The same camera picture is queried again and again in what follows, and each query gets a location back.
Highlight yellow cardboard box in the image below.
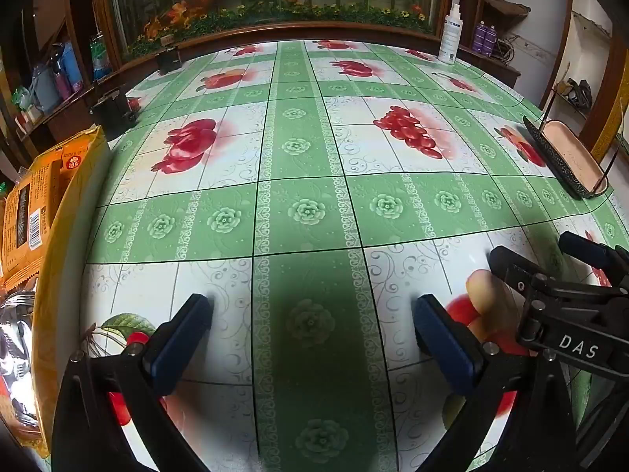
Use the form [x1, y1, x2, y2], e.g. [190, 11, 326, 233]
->
[0, 125, 114, 459]

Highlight silver foil bag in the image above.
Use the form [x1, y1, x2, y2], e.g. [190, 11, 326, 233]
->
[0, 292, 37, 426]

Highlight dark shoes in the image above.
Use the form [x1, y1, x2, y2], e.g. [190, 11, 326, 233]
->
[564, 77, 594, 110]

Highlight small black box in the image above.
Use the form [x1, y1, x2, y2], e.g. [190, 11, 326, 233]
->
[156, 49, 183, 74]

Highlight grey kettle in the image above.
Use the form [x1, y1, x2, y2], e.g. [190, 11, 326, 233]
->
[30, 66, 61, 114]

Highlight green plastic bag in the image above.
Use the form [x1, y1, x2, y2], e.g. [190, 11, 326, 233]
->
[11, 86, 34, 114]

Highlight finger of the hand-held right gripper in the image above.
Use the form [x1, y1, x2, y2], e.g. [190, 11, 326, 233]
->
[488, 245, 547, 302]
[558, 231, 629, 290]

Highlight green-label clear bottle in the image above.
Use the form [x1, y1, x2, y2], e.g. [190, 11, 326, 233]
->
[90, 34, 111, 82]

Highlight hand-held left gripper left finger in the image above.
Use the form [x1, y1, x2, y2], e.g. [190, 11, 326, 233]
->
[51, 294, 213, 472]

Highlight blue bottle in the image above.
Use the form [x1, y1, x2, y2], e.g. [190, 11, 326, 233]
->
[61, 42, 84, 93]

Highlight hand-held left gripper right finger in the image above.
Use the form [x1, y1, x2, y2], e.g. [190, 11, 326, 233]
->
[414, 294, 578, 472]

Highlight green floral tablecloth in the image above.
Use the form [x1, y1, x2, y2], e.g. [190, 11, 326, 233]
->
[49, 39, 629, 472]

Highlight wooden side shelf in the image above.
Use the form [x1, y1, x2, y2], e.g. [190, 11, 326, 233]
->
[457, 0, 532, 90]

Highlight white spray bottle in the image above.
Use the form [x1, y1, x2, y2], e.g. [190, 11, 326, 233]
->
[437, 4, 465, 65]

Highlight large orange biscuit bag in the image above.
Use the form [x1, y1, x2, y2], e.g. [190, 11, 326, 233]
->
[0, 162, 67, 288]

